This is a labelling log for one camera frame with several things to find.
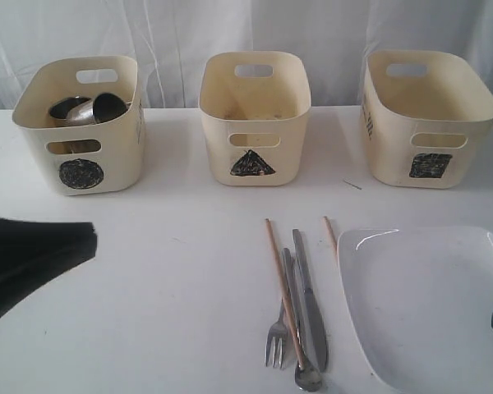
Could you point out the wooden chopstick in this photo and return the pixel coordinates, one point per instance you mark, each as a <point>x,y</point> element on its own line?
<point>330,231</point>
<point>287,302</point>

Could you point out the steel fork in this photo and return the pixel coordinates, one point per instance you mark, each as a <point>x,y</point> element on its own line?
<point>276,341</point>

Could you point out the white square plate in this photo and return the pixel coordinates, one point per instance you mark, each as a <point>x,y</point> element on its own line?
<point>421,301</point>

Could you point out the cream bin with triangle mark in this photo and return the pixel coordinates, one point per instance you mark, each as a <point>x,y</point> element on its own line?
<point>254,110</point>

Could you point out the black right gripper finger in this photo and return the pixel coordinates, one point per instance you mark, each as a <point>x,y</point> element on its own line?
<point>24,278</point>

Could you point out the cream bin with circle mark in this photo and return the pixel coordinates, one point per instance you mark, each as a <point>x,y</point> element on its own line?
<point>80,160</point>

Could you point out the steel mug with wire handle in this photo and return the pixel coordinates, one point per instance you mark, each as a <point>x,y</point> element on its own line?
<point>103,108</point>

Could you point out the white curtain backdrop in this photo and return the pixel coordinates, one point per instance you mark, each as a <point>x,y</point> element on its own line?
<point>172,40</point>

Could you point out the steel table knife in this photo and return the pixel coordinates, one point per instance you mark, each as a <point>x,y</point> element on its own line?
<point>316,322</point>

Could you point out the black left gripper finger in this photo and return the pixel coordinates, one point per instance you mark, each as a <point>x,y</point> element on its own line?
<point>20,240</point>

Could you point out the steel cup in bin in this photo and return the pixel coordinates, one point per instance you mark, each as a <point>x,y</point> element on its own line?
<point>61,108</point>

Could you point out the steel spoon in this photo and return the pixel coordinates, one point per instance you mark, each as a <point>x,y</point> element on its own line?
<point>307,377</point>

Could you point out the cream bin with square mark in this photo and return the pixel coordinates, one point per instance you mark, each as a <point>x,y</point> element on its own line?
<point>424,116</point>

